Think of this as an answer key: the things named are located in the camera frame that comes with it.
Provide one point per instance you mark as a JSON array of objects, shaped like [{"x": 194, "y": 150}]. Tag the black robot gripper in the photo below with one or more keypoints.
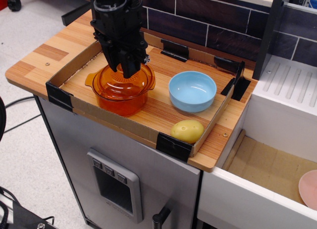
[{"x": 117, "y": 25}]

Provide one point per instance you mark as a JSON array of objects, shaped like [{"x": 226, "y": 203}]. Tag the orange transparent pot lid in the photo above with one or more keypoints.
[{"x": 112, "y": 85}]

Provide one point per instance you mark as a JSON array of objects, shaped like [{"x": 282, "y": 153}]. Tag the orange transparent plastic pot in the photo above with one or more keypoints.
[{"x": 120, "y": 107}]

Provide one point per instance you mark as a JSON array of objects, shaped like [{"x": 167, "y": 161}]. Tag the cardboard fence with black tape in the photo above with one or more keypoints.
[{"x": 152, "y": 124}]

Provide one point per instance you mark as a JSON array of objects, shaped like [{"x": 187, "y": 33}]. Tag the black metal stand base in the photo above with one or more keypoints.
[{"x": 71, "y": 16}]

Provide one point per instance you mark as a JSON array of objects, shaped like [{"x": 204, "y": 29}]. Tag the light blue bowl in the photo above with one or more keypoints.
[{"x": 192, "y": 91}]

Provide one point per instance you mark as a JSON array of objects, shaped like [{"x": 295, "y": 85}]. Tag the yellow toy potato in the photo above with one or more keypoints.
[{"x": 188, "y": 131}]

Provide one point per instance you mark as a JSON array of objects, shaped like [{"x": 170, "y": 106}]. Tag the grey toy kitchen cabinet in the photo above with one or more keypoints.
[{"x": 164, "y": 181}]

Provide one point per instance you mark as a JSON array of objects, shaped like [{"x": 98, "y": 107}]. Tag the black caster wheel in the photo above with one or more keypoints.
[{"x": 14, "y": 5}]

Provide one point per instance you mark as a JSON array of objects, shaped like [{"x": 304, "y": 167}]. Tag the grey dispenser panel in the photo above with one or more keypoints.
[{"x": 118, "y": 186}]

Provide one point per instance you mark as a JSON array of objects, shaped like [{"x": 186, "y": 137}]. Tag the white toy sink unit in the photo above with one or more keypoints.
[{"x": 255, "y": 184}]

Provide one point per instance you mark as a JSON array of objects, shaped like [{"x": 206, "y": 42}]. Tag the pink plate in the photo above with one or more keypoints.
[{"x": 308, "y": 189}]

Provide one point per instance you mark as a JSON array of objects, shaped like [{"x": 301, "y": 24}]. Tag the black vertical post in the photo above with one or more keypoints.
[{"x": 268, "y": 38}]

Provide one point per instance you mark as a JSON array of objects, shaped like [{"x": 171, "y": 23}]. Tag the black cabinet door handle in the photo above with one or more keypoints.
[{"x": 159, "y": 218}]

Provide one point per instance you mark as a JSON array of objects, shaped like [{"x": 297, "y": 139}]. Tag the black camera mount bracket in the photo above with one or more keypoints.
[{"x": 14, "y": 216}]

